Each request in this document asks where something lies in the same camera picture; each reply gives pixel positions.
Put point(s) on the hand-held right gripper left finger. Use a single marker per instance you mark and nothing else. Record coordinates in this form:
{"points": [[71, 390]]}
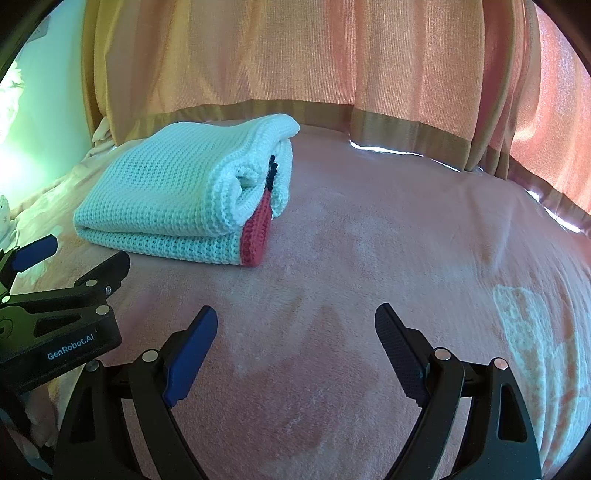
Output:
{"points": [[194, 350]]}

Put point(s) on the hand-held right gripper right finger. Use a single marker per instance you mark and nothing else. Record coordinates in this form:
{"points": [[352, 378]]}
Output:
{"points": [[397, 350]]}

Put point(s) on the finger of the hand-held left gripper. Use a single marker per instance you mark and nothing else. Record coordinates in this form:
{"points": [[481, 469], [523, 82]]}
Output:
{"points": [[106, 272], [34, 249]]}

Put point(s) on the white knit sweater red stripes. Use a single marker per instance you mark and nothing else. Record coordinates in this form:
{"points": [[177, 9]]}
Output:
{"points": [[175, 194]]}

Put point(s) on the pink fleece blanket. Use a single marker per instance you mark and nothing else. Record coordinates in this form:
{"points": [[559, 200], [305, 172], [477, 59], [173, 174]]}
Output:
{"points": [[369, 230]]}

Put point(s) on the white crumpled cloth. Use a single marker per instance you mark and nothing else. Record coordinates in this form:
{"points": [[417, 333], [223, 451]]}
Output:
{"points": [[102, 131]]}

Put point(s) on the white fluffy object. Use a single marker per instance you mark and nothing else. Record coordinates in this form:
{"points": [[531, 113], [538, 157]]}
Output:
{"points": [[10, 97]]}

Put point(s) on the pink curtain with tan hem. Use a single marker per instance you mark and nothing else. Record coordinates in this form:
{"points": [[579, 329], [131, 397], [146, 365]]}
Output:
{"points": [[300, 55]]}

